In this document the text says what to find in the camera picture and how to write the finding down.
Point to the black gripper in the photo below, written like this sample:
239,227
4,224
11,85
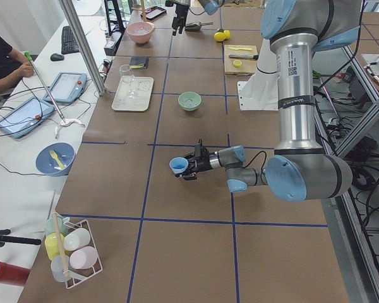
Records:
180,11
203,163

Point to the light blue plastic cup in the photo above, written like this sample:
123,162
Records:
178,165

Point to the clear ice cubes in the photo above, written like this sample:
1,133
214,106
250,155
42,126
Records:
189,102

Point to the green bowl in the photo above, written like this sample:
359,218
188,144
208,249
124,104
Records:
193,95

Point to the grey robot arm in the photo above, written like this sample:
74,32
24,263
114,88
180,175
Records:
209,6
299,169

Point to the steel ice scoop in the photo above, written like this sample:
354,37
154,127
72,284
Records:
196,26

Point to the pink bowl of ice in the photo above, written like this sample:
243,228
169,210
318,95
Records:
140,32

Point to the blue bowl with fork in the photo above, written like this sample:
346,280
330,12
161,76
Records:
56,159

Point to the wooden cup stand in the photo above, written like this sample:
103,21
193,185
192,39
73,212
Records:
141,7

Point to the yellow lemon front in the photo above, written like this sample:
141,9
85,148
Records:
219,36

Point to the yellow lemon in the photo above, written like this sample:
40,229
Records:
227,34
219,36

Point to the yellow lemon back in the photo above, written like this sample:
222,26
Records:
227,34

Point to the grey yellow folded cloth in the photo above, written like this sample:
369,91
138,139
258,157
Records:
139,62

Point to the steel muddler black cap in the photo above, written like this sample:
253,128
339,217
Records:
244,57

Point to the clear wine glass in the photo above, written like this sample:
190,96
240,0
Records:
128,78

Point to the half lemon slice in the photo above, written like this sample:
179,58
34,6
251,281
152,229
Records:
237,63

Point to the yellow plastic knife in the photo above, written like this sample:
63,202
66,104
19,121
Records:
240,48

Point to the wooden cutting board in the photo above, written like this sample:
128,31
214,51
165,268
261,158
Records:
240,59

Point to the cream bear tray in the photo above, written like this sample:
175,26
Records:
143,87

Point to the black keyboard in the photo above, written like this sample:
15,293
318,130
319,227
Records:
68,42

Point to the far blue tablet pendant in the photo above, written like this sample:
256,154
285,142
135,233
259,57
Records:
67,87

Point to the blue tablet pendant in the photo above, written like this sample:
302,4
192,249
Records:
25,117
67,87

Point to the black computer mouse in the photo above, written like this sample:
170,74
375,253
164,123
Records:
55,57

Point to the near blue tablet pendant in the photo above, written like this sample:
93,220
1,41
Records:
25,117

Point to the person in black shirt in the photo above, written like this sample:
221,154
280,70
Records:
14,66

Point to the red cylinder bottle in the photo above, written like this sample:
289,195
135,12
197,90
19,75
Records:
13,275

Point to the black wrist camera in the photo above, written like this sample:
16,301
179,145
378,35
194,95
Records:
200,151

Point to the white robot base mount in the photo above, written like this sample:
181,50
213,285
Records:
260,91

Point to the aluminium frame post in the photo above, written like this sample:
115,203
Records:
74,22

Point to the white wire cup rack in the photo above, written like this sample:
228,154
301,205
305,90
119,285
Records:
71,250

